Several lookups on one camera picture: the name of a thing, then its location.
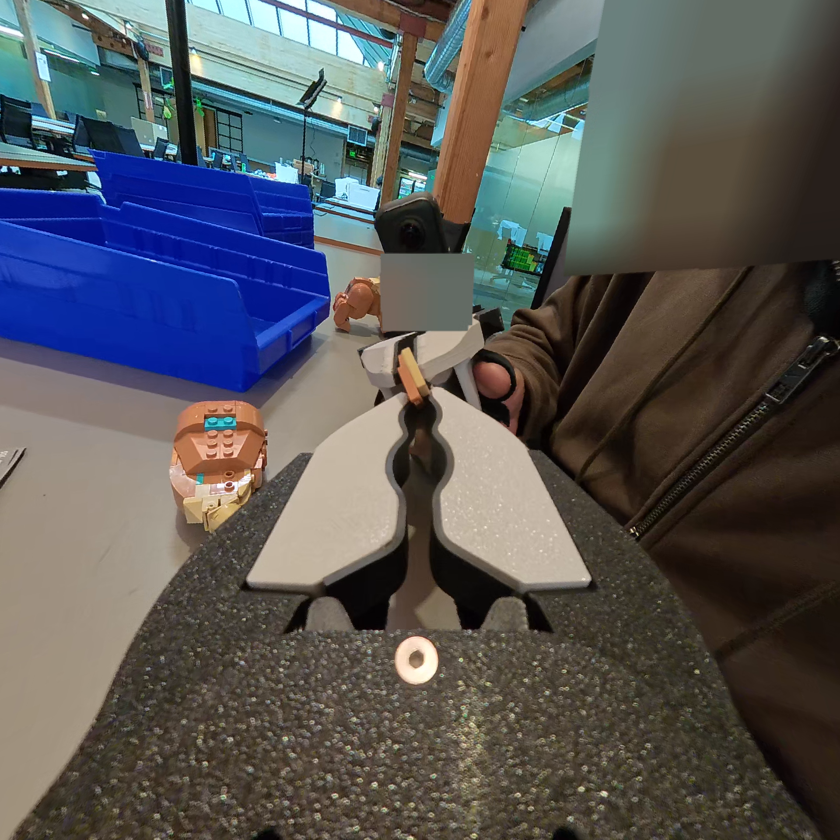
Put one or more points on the wooden pillar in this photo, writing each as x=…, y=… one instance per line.
x=479, y=98

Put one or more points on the black pole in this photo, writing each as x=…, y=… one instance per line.
x=180, y=79

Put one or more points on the dark grey booklet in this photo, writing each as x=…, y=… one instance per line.
x=8, y=463

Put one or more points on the black light stand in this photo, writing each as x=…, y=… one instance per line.
x=307, y=131

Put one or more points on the tan brick-built toy body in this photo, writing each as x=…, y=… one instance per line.
x=354, y=302

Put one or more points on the white printer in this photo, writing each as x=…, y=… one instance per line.
x=358, y=190

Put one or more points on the grey desk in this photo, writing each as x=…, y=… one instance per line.
x=98, y=590

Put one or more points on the brown and tan brick piece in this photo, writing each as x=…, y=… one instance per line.
x=413, y=374

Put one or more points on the person's right hand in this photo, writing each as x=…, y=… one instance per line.
x=489, y=380

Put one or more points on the person's right forearm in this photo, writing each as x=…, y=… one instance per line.
x=544, y=341

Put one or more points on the thin wooden post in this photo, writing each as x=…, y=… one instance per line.
x=397, y=118

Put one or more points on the brown brick-built toy head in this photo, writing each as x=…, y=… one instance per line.
x=216, y=453

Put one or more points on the silver ventilation duct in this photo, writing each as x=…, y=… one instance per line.
x=446, y=52

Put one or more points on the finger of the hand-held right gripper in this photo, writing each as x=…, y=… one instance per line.
x=449, y=351
x=379, y=364

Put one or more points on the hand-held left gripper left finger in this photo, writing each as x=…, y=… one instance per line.
x=328, y=512

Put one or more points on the blue plastic bin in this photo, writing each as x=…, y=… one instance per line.
x=131, y=341
x=229, y=243
x=197, y=190

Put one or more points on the black monitor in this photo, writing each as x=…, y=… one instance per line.
x=554, y=262

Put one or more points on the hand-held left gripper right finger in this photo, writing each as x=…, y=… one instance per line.
x=505, y=518

